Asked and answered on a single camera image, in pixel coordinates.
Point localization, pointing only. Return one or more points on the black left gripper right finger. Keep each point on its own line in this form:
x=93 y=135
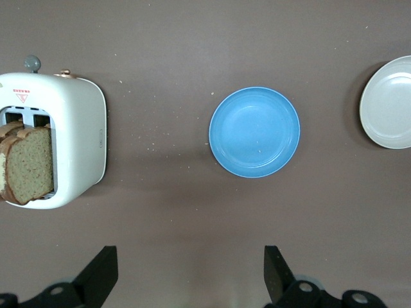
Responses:
x=282 y=288

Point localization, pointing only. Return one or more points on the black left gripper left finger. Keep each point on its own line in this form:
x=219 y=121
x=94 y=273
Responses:
x=86 y=285

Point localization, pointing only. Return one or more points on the brown bread slice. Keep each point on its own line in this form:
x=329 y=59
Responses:
x=8 y=130
x=32 y=167

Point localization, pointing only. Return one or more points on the blue plate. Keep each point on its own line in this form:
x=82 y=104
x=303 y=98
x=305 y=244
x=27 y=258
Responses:
x=254 y=132

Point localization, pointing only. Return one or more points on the beige plate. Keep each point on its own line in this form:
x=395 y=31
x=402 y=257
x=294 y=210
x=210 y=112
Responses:
x=388 y=104

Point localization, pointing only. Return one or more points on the white toaster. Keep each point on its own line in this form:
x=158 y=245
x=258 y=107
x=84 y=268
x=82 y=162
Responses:
x=77 y=131

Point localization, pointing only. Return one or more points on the copper toaster dial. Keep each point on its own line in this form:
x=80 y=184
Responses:
x=65 y=73

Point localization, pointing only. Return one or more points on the grey toaster lever knob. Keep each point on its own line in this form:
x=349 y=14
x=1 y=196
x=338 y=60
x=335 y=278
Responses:
x=32 y=62

